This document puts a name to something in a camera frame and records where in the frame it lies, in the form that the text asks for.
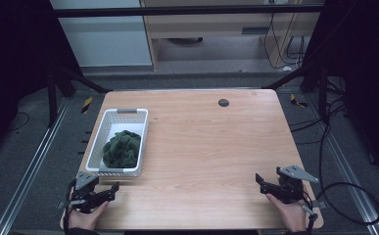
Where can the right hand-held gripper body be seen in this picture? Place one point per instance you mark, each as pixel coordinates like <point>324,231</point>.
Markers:
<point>290,187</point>

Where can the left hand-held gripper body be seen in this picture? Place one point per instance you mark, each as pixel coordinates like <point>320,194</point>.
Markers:
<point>85,180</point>

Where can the white plastic basket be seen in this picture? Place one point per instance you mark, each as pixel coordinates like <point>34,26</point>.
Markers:
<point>96,147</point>

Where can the dark green cloth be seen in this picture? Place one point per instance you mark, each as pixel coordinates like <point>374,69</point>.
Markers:
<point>121,150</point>

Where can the person's right hand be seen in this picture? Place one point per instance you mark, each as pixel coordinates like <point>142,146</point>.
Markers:
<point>291,215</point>

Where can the person's left hand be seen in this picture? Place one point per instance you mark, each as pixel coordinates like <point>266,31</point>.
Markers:
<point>85,219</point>

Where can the yellow black floor tape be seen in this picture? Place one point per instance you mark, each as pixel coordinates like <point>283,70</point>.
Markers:
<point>86,104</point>
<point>297,102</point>

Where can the grey table grommet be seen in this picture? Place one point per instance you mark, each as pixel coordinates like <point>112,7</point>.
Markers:
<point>223,103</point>

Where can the black metal stand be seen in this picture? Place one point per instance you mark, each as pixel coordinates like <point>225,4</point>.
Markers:
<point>322,94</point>
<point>52,98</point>

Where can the white plug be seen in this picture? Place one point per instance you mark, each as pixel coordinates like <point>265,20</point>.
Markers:
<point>287,68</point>

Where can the white cabinet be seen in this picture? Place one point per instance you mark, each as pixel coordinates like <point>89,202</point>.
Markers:
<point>105,39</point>

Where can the black curtain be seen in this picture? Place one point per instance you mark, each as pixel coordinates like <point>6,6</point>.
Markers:
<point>14,49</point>
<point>366,65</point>

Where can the wooden desk shelving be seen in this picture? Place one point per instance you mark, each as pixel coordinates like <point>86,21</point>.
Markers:
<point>210,24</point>

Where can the aluminium floor rail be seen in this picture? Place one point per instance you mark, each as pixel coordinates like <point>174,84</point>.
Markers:
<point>347,169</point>
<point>30,169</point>

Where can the black horizontal frame bar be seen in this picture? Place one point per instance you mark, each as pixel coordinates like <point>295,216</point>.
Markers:
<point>177,11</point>

